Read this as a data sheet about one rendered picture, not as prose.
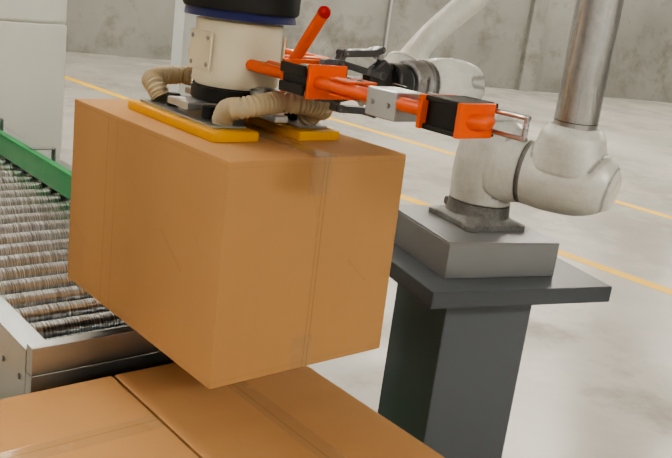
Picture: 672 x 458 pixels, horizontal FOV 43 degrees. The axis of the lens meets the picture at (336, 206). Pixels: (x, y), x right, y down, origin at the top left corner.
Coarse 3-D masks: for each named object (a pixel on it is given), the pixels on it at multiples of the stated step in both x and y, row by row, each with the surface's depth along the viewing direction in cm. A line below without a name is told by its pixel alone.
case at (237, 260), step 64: (128, 128) 160; (256, 128) 168; (128, 192) 162; (192, 192) 144; (256, 192) 139; (320, 192) 148; (384, 192) 159; (128, 256) 164; (192, 256) 145; (256, 256) 143; (320, 256) 153; (384, 256) 163; (128, 320) 166; (192, 320) 147; (256, 320) 147; (320, 320) 157
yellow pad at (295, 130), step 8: (288, 112) 168; (248, 120) 173; (256, 120) 171; (264, 120) 169; (288, 120) 168; (296, 120) 169; (264, 128) 169; (272, 128) 166; (280, 128) 164; (288, 128) 162; (296, 128) 162; (304, 128) 163; (312, 128) 164; (320, 128) 166; (328, 128) 167; (288, 136) 163; (296, 136) 160; (304, 136) 161; (312, 136) 162; (320, 136) 163; (328, 136) 164; (336, 136) 166
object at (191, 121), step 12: (132, 108) 171; (144, 108) 167; (156, 108) 165; (168, 108) 164; (180, 108) 166; (204, 108) 156; (168, 120) 160; (180, 120) 156; (192, 120) 156; (204, 120) 156; (192, 132) 153; (204, 132) 150; (216, 132) 148; (228, 132) 150; (240, 132) 151; (252, 132) 153
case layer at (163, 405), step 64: (128, 384) 169; (192, 384) 172; (256, 384) 176; (320, 384) 179; (0, 448) 142; (64, 448) 144; (128, 448) 147; (192, 448) 150; (256, 448) 152; (320, 448) 155; (384, 448) 157
